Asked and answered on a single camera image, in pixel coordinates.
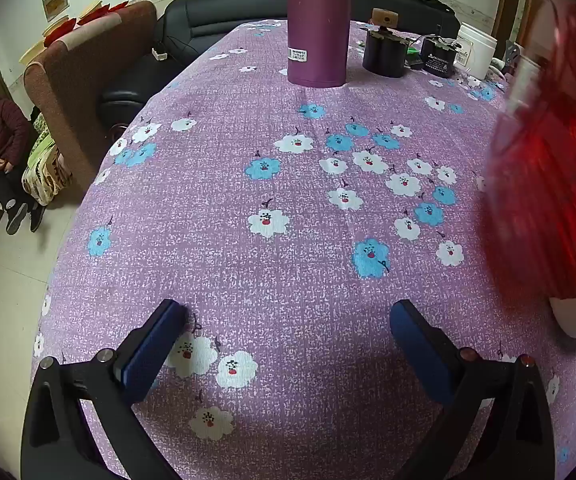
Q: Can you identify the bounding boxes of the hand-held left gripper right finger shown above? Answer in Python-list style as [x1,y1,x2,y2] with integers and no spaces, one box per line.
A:
[389,299,556,480]

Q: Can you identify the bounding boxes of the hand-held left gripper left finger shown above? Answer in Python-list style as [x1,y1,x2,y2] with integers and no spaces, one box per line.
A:
[20,299,189,480]

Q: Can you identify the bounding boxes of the large red scalloped plate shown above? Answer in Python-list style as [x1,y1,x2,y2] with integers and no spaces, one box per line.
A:
[480,0,576,301]

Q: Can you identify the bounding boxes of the purple floral tablecloth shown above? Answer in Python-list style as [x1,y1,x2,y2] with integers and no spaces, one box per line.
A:
[32,19,576,480]

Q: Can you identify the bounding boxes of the floral leaf-print blanket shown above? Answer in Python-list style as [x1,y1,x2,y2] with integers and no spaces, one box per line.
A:
[22,110,73,207]

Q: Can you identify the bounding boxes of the brown fabric armchair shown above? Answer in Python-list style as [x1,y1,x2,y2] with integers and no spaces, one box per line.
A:
[22,0,159,196]

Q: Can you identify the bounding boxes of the black canister with wooden knob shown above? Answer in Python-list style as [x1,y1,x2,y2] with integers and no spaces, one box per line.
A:
[362,8,409,79]

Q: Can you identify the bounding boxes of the white plastic jar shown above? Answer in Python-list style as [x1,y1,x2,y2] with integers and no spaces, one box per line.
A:
[455,22,498,81]

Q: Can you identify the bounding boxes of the spare red and cream dishes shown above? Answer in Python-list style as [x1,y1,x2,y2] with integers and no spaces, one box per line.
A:
[18,0,131,66]

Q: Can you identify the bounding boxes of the black leather sofa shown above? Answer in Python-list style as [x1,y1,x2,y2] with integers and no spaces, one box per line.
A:
[100,0,461,131]

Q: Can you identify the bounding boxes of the purple thermos bottle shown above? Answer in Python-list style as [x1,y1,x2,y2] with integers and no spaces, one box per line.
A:
[287,0,353,88]

